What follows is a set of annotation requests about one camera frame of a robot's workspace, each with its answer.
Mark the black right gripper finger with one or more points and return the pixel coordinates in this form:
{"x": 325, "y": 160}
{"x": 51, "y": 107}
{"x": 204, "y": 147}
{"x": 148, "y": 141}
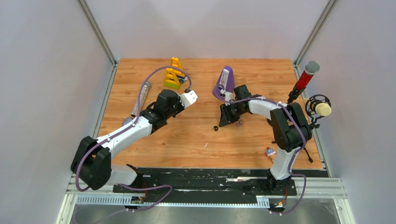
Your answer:
{"x": 225, "y": 116}
{"x": 236, "y": 112}

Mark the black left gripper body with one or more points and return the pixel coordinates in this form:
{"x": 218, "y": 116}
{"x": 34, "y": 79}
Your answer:
{"x": 177, "y": 108}

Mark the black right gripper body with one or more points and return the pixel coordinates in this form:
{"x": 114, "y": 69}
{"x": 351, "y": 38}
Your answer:
{"x": 244, "y": 112}

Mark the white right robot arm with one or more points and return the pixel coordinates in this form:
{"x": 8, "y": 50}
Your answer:
{"x": 290, "y": 128}

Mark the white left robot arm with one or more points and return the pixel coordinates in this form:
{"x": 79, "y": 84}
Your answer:
{"x": 92, "y": 163}

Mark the yellow toy block tower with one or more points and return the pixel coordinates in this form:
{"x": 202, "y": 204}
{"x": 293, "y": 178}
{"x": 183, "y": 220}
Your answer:
{"x": 170, "y": 79}

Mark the purple metronome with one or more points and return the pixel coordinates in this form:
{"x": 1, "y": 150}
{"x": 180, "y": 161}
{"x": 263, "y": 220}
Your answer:
{"x": 226, "y": 79}

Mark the silver glitter microphone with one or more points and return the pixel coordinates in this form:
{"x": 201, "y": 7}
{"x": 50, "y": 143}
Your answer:
{"x": 143, "y": 95}

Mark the yellow toy block on car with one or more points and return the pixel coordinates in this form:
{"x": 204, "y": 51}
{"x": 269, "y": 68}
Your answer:
{"x": 175, "y": 62}

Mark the small toy figure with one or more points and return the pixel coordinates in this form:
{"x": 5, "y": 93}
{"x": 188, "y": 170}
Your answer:
{"x": 270, "y": 152}

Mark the red microphone on stand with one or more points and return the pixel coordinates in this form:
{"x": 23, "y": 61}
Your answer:
{"x": 310, "y": 69}

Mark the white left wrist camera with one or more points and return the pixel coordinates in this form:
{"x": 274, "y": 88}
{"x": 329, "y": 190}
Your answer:
{"x": 187, "y": 99}

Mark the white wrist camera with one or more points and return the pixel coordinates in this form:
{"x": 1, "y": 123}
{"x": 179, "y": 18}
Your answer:
{"x": 228, "y": 97}
{"x": 187, "y": 99}

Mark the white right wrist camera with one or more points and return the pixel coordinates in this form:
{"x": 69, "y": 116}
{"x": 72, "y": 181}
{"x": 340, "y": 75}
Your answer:
{"x": 228, "y": 97}

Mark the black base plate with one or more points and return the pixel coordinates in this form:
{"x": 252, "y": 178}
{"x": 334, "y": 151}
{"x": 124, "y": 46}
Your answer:
{"x": 193, "y": 185}

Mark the beige microphone in shock mount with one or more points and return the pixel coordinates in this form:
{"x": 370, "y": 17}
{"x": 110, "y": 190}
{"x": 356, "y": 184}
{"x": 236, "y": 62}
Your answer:
{"x": 317, "y": 107}

